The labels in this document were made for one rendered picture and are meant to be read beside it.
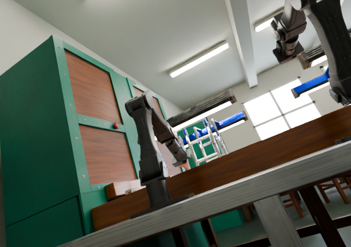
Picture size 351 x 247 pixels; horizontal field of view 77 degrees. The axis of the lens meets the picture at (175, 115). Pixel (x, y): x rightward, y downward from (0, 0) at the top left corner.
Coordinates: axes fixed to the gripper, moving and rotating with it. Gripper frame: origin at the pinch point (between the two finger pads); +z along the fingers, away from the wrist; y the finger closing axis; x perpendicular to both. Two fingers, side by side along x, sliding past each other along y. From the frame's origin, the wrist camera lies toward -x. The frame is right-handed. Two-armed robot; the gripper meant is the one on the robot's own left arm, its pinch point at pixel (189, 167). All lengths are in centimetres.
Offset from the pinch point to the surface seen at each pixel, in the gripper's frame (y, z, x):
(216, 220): 76, 237, -139
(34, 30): 117, -119, -154
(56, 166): 55, -38, 7
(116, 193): 35.8, -11.3, 11.1
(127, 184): 35.5, -6.2, 0.8
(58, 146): 51, -44, 0
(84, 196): 42, -24, 19
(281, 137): -45, -18, 25
